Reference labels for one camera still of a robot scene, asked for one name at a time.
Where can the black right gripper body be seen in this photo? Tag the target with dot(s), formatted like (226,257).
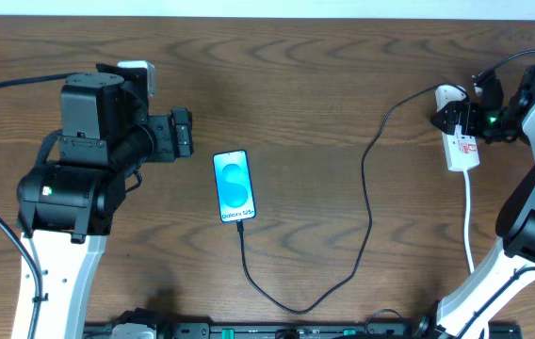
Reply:
(463,119)

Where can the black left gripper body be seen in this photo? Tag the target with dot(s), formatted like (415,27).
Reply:
(166,137)

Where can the blue Galaxy smartphone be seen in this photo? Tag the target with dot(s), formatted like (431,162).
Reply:
(234,187)

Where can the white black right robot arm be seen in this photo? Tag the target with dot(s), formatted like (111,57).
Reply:
(510,264)

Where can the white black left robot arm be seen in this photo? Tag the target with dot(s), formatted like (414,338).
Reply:
(68,200)

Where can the white USB charger adapter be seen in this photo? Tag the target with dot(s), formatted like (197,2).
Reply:
(446,93)

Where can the white power strip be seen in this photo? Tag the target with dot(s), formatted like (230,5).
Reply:
(461,151)

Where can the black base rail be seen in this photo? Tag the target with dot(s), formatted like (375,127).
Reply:
(141,323)

